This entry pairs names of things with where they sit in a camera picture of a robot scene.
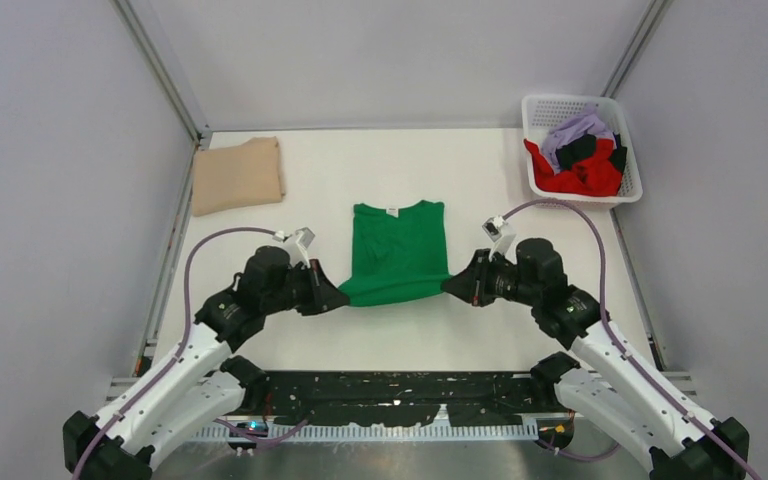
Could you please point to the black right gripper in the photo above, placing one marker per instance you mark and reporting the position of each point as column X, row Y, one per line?
column 472, row 285

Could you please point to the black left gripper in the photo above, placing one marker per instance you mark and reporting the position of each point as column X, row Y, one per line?
column 325, row 295

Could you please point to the green t shirt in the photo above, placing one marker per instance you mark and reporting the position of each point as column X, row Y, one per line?
column 398, row 255

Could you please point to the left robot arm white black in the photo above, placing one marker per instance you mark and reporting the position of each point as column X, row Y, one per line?
column 200, row 379

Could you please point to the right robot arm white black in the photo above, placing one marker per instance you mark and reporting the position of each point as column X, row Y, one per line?
column 600, row 375

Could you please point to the folded beige t shirt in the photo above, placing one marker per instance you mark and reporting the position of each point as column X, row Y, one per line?
column 249, row 174

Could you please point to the red t shirt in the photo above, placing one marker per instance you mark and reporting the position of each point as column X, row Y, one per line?
column 593, row 177

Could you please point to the black t shirt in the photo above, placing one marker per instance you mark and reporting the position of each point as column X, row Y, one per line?
column 590, row 146

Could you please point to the white plastic laundry basket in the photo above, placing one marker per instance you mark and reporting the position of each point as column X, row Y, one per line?
column 541, row 113

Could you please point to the lilac t shirt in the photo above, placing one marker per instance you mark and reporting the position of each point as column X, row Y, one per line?
column 587, row 122

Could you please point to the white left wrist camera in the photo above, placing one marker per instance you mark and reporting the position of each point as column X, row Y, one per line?
column 296, row 244

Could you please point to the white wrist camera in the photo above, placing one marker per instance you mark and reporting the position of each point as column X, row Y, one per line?
column 501, row 233
column 296, row 244

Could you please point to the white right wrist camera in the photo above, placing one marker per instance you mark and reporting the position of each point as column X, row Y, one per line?
column 501, row 233

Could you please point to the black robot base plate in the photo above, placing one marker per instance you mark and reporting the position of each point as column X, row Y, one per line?
column 398, row 399

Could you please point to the white slotted cable duct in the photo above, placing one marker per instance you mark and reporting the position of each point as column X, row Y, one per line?
column 437, row 431

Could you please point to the left aluminium frame post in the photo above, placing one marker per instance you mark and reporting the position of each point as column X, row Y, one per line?
column 142, row 24

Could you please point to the aluminium frame post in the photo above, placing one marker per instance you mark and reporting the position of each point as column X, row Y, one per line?
column 633, row 51
column 142, row 24

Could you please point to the right aluminium frame post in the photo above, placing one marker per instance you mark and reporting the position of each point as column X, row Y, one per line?
column 633, row 51

